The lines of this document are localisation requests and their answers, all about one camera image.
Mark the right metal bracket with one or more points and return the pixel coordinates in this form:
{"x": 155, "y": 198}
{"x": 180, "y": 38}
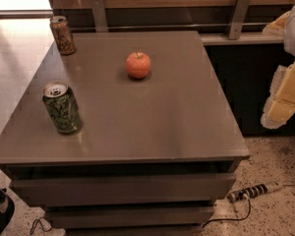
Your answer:
{"x": 235, "y": 25}

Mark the grey drawer cabinet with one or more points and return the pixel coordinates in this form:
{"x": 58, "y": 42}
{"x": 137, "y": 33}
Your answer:
{"x": 152, "y": 156}

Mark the left metal bracket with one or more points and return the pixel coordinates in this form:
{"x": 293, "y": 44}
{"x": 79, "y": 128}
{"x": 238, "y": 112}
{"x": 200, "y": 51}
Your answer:
{"x": 99, "y": 15}

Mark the red apple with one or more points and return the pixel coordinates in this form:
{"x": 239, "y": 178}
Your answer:
{"x": 138, "y": 65}

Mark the metal bracket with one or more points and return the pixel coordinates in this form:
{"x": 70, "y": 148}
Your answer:
{"x": 99, "y": 15}
{"x": 235, "y": 25}

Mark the white power strip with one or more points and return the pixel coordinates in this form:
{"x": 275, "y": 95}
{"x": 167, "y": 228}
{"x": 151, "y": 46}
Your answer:
{"x": 254, "y": 191}

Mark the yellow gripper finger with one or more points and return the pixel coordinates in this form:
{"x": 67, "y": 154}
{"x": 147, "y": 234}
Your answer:
{"x": 277, "y": 27}
{"x": 280, "y": 105}

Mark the green soda can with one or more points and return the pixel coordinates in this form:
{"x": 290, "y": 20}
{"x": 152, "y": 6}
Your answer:
{"x": 62, "y": 107}

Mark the orange soda can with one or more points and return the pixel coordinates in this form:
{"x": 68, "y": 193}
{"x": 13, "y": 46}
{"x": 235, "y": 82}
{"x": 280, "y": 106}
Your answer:
{"x": 62, "y": 35}

